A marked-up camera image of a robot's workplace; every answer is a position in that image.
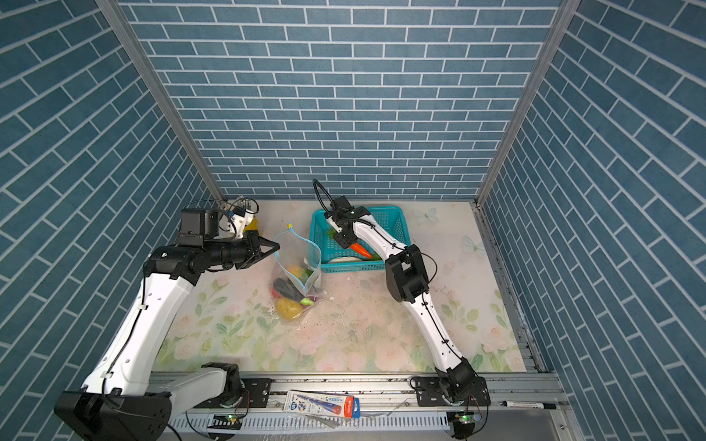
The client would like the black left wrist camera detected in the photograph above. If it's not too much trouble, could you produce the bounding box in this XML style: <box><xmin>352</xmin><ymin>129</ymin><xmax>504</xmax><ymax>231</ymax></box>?
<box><xmin>175</xmin><ymin>206</ymin><xmax>257</xmax><ymax>246</ymax></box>

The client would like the teal plastic basket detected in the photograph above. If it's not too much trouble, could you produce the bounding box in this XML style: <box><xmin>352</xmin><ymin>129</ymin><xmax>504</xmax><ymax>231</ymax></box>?
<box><xmin>309</xmin><ymin>206</ymin><xmax>411</xmax><ymax>273</ymax></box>

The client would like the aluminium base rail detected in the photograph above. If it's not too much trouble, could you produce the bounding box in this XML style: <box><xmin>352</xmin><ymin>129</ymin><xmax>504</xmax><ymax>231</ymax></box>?
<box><xmin>149</xmin><ymin>372</ymin><xmax>583</xmax><ymax>440</ymax></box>

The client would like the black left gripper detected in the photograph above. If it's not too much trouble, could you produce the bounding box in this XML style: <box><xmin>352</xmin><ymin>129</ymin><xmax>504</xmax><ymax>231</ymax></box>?
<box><xmin>203</xmin><ymin>230</ymin><xmax>281</xmax><ymax>268</ymax></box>

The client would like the orange toy carrot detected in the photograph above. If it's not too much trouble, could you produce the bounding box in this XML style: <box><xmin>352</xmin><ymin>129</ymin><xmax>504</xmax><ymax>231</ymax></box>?
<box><xmin>349</xmin><ymin>244</ymin><xmax>372</xmax><ymax>259</ymax></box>

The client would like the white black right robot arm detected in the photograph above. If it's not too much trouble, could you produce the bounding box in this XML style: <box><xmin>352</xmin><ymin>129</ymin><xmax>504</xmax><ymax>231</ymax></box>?
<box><xmin>327</xmin><ymin>211</ymin><xmax>490</xmax><ymax>407</ymax></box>

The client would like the toy corn cob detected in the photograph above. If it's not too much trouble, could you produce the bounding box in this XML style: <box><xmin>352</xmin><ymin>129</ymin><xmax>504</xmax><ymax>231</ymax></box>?
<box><xmin>287</xmin><ymin>266</ymin><xmax>313</xmax><ymax>282</ymax></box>

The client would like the clear zip top bag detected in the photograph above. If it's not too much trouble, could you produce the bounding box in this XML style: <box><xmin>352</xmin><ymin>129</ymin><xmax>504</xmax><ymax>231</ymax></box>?
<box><xmin>270</xmin><ymin>223</ymin><xmax>323</xmax><ymax>322</ymax></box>

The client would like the black toy eggplant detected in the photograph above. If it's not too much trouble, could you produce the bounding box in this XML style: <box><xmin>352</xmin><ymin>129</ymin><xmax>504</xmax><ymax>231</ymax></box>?
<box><xmin>271</xmin><ymin>277</ymin><xmax>314</xmax><ymax>306</ymax></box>

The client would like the black marker on rail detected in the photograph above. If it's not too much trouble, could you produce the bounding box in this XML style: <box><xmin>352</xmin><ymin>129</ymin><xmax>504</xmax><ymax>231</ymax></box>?
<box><xmin>499</xmin><ymin>401</ymin><xmax>557</xmax><ymax>410</ymax></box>

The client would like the yellow metal pen bucket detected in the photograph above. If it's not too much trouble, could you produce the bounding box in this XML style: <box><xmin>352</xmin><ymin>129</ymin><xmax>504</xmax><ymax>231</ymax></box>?
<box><xmin>244</xmin><ymin>216</ymin><xmax>259</xmax><ymax>231</ymax></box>

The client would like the yellow toy potato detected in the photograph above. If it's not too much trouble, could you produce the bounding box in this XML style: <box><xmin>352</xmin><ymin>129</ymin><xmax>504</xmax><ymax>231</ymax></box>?
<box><xmin>275</xmin><ymin>298</ymin><xmax>303</xmax><ymax>321</ymax></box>

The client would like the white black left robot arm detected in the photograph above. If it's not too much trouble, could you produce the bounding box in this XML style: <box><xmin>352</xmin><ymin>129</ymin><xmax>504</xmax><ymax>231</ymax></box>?
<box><xmin>54</xmin><ymin>231</ymin><xmax>281</xmax><ymax>440</ymax></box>

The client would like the white toy radish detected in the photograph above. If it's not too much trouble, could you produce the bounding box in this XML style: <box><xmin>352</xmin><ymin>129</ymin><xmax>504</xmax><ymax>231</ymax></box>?
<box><xmin>329</xmin><ymin>257</ymin><xmax>363</xmax><ymax>265</ymax></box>

